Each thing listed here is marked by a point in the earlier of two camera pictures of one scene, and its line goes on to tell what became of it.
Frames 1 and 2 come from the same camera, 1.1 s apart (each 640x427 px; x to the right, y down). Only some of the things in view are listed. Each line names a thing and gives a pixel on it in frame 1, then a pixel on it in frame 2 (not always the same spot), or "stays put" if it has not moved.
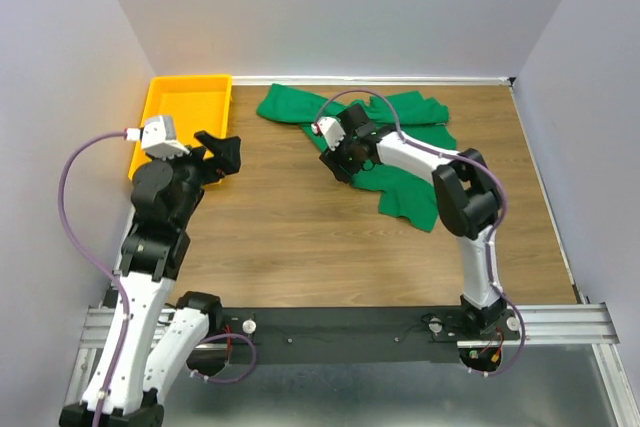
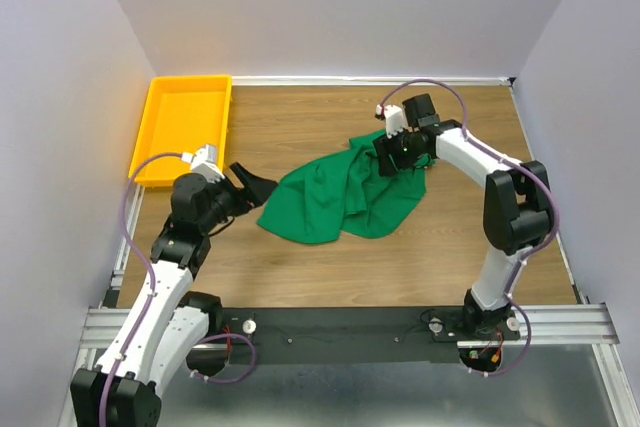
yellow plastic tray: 198,103 stays put
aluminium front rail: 546,324 stays put
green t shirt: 402,196 to 344,194
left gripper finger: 227,154 to 258,190
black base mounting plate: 360,336 stays put
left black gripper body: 194,171 to 227,198
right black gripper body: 345,156 to 402,148
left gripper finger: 209,141 to 245,176
